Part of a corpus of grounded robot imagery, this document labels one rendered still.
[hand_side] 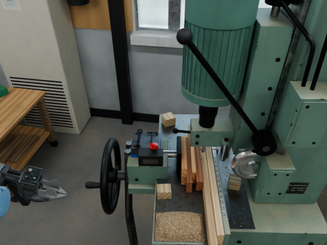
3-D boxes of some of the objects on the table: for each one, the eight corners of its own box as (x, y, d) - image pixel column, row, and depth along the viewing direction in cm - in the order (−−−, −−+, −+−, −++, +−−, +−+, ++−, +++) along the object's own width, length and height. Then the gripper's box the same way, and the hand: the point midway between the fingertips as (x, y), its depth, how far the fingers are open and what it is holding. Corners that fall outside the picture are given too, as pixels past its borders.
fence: (203, 114, 125) (204, 104, 122) (207, 114, 125) (208, 104, 122) (222, 244, 78) (225, 234, 75) (228, 245, 78) (231, 234, 75)
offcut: (171, 198, 90) (171, 192, 88) (157, 199, 90) (157, 193, 88) (170, 189, 93) (170, 183, 91) (156, 190, 93) (156, 183, 91)
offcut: (161, 121, 121) (161, 114, 119) (171, 118, 123) (171, 111, 120) (165, 127, 118) (165, 120, 116) (175, 124, 119) (175, 117, 117)
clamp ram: (160, 153, 105) (159, 135, 100) (180, 154, 105) (181, 135, 99) (159, 172, 98) (158, 153, 93) (180, 172, 98) (181, 154, 92)
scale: (206, 111, 118) (206, 111, 118) (208, 111, 118) (208, 111, 118) (223, 217, 79) (223, 217, 79) (227, 217, 79) (227, 217, 79)
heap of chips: (155, 212, 86) (155, 205, 84) (202, 213, 86) (203, 206, 84) (154, 240, 79) (154, 233, 77) (205, 241, 79) (206, 234, 76)
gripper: (-4, 179, 88) (64, 195, 92) (9, 158, 95) (72, 173, 99) (-4, 194, 93) (61, 209, 97) (8, 173, 100) (68, 188, 105)
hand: (62, 195), depth 100 cm, fingers closed
